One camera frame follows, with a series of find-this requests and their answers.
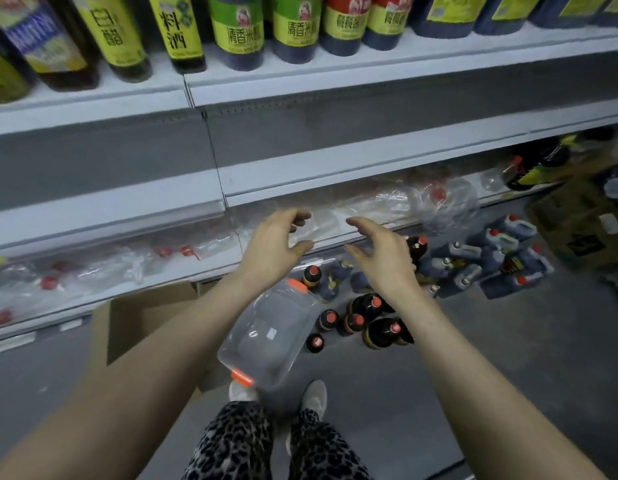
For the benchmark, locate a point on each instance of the person's left hand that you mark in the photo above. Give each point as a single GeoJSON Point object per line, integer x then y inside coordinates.
{"type": "Point", "coordinates": [269, 254]}

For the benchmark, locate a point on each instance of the person's right hand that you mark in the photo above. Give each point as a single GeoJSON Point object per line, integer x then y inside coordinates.
{"type": "Point", "coordinates": [389, 264]}

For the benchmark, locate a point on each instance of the person's left thumb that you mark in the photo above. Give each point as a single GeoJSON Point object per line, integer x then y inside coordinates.
{"type": "Point", "coordinates": [301, 250]}

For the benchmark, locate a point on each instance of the person's right thumb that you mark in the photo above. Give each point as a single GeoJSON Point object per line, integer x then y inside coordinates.
{"type": "Point", "coordinates": [358, 254]}

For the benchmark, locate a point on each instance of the person's left forearm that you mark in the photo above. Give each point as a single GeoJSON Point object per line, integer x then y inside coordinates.
{"type": "Point", "coordinates": [138, 384]}

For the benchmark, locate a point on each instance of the person's right forearm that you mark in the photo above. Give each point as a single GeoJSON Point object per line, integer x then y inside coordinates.
{"type": "Point", "coordinates": [469, 394]}

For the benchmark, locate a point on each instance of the row of empty clear jugs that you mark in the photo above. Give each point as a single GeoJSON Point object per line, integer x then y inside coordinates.
{"type": "Point", "coordinates": [399, 199]}

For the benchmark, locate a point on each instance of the cluster of red-capped dark bottles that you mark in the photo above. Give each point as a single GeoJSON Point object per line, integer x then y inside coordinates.
{"type": "Point", "coordinates": [374, 334]}

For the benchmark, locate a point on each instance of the white metal store shelf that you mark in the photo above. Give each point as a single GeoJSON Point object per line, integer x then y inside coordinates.
{"type": "Point", "coordinates": [339, 129]}

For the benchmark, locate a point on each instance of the person's right white shoe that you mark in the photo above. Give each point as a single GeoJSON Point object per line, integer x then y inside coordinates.
{"type": "Point", "coordinates": [315, 397]}

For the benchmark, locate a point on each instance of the person's white shoe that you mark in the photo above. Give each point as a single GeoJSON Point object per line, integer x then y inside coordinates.
{"type": "Point", "coordinates": [241, 392]}
{"type": "Point", "coordinates": [315, 397]}

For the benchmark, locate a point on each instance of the person's left white shoe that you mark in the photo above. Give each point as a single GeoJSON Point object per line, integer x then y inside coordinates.
{"type": "Point", "coordinates": [241, 392]}

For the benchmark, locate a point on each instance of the open brown cardboard box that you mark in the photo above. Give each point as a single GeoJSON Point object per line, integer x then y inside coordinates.
{"type": "Point", "coordinates": [138, 314]}

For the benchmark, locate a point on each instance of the dark bottle lying sideways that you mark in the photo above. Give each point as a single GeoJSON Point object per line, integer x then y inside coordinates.
{"type": "Point", "coordinates": [539, 164]}

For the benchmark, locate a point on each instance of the person's right leopard-print leg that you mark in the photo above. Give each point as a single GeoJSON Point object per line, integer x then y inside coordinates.
{"type": "Point", "coordinates": [321, 454]}

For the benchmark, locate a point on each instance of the person's leopard-print leg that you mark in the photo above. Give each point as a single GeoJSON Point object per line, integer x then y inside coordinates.
{"type": "Point", "coordinates": [321, 454]}
{"type": "Point", "coordinates": [234, 444]}

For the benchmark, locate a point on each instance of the person's left leopard-print leg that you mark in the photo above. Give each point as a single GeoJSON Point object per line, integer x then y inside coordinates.
{"type": "Point", "coordinates": [234, 444]}

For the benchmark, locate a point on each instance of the green label dark bottle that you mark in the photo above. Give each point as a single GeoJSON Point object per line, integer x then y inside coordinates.
{"type": "Point", "coordinates": [296, 29]}
{"type": "Point", "coordinates": [237, 34]}

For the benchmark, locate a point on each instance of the printed brown cardboard box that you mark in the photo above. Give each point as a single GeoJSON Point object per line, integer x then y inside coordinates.
{"type": "Point", "coordinates": [579, 224]}

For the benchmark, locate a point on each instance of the red label dark bottle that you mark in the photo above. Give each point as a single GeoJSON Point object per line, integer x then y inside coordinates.
{"type": "Point", "coordinates": [389, 22]}
{"type": "Point", "coordinates": [344, 24]}

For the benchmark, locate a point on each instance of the slim dark yellow-label bottle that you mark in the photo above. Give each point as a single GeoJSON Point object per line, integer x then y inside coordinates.
{"type": "Point", "coordinates": [181, 29]}

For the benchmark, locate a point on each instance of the large dark yellow-label jug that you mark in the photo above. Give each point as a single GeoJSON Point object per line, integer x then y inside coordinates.
{"type": "Point", "coordinates": [509, 12]}
{"type": "Point", "coordinates": [449, 14]}
{"type": "Point", "coordinates": [614, 9]}
{"type": "Point", "coordinates": [569, 9]}

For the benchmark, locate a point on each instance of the pale yellow label vinegar bottle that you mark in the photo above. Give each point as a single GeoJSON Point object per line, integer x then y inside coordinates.
{"type": "Point", "coordinates": [113, 34]}

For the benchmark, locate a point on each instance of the blue-and-yellow label bottle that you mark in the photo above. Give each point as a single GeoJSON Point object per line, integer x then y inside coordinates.
{"type": "Point", "coordinates": [48, 44]}

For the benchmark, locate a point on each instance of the yellow-green oil bottle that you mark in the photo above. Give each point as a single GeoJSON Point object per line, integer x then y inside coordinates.
{"type": "Point", "coordinates": [3, 77]}

